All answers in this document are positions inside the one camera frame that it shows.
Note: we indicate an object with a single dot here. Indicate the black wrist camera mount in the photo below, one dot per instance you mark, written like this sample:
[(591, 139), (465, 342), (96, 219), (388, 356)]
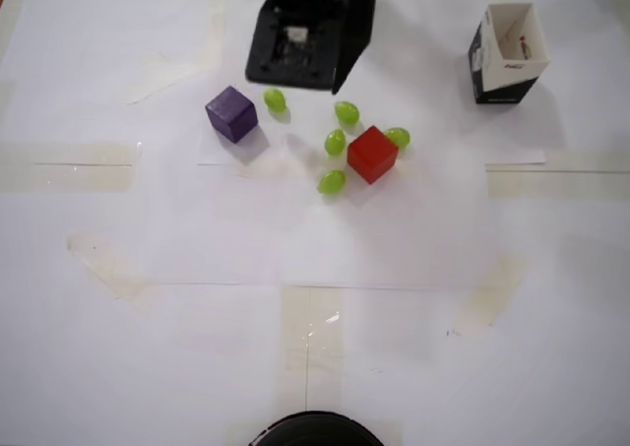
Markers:
[(295, 78)]

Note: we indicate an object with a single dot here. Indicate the red wooden cube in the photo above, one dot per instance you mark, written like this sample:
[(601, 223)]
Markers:
[(371, 155)]

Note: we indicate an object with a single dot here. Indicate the white and black carton box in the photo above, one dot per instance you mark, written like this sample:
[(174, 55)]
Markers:
[(507, 84)]

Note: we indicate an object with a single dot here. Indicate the purple wooden cube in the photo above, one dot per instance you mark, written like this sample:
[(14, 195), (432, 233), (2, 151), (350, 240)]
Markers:
[(231, 116)]

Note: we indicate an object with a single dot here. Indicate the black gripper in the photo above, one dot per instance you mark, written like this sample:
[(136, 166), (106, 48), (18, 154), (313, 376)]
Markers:
[(350, 47)]

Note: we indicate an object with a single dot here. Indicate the black round object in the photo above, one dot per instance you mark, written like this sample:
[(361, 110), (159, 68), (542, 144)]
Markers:
[(315, 431)]

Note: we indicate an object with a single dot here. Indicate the green plastic grape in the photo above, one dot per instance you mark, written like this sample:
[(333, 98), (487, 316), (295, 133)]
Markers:
[(274, 100), (399, 137), (331, 182), (334, 142), (347, 112)]

